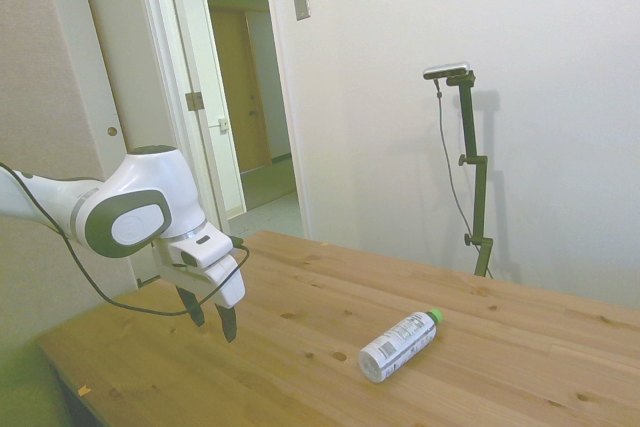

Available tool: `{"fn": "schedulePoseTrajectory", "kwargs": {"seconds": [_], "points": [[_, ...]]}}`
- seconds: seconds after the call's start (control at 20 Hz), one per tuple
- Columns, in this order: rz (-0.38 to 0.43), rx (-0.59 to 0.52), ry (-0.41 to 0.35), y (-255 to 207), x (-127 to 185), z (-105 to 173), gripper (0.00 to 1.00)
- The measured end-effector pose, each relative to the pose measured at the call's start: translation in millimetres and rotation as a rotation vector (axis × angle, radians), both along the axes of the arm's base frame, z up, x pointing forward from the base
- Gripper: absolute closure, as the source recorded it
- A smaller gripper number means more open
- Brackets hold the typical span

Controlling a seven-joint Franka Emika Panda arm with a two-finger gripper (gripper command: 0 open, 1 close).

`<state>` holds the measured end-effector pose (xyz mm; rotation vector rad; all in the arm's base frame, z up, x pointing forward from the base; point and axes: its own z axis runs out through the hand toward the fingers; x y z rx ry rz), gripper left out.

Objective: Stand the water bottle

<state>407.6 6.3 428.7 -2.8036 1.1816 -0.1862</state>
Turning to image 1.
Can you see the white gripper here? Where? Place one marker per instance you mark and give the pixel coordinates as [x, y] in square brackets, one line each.
[215, 272]

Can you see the white labelled water bottle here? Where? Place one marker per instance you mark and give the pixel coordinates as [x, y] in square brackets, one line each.
[397, 344]

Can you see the small orange scrap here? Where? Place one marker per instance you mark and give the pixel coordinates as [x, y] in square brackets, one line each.
[85, 389]

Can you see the round brass door knob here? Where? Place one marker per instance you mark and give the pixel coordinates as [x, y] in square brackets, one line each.
[112, 131]

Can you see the metal door hinge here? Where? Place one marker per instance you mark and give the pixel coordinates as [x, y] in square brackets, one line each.
[195, 101]

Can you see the brown wooden door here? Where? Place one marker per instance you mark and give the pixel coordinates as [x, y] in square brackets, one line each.
[240, 97]

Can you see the white open door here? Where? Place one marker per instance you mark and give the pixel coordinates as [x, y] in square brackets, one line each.
[205, 47]

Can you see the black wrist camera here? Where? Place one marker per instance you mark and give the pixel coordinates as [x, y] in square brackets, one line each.
[236, 241]

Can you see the black camera stand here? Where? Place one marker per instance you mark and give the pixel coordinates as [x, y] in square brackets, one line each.
[480, 197]

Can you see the grey wall switch plate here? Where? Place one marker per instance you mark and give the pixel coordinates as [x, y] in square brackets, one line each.
[301, 2]

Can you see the grey camera on stand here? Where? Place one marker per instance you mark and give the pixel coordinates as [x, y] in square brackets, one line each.
[446, 70]

